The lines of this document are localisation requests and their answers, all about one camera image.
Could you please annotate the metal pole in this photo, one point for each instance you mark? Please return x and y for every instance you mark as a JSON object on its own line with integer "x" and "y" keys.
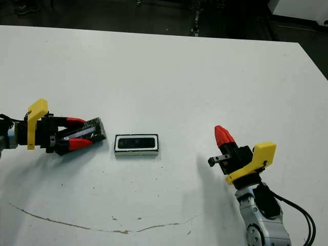
{"x": 196, "y": 20}

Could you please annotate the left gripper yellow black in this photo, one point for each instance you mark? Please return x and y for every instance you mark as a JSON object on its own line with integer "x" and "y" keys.
{"x": 42, "y": 130}

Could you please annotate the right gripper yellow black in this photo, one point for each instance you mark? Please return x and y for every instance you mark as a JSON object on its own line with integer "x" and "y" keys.
{"x": 243, "y": 161}

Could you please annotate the dark shoe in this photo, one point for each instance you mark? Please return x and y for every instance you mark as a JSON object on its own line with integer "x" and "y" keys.
{"x": 25, "y": 7}

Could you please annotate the black glossy box lid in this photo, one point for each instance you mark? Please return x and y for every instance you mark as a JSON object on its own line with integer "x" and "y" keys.
{"x": 94, "y": 128}

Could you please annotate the white camera box base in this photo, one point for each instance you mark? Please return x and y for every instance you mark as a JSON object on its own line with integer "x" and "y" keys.
{"x": 135, "y": 153}

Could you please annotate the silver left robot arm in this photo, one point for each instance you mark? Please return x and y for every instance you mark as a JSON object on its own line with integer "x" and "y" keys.
{"x": 7, "y": 139}

